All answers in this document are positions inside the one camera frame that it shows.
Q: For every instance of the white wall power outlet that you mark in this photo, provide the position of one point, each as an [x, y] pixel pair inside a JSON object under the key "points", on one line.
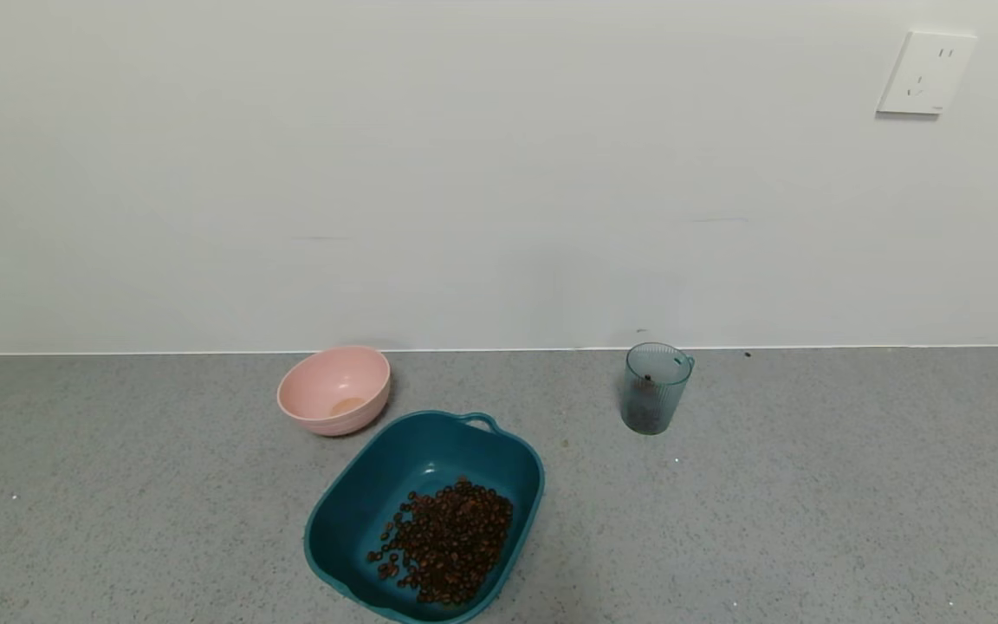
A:
{"points": [[925, 74]]}

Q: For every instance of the brown coffee beans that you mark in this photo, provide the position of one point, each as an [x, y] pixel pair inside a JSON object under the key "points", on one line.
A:
{"points": [[451, 546]]}

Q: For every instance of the pink plastic bowl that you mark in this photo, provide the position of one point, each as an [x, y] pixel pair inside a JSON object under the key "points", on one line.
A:
{"points": [[326, 390]]}

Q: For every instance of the translucent grey ribbed cup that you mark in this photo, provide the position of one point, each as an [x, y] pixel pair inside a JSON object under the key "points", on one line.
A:
{"points": [[655, 407]]}

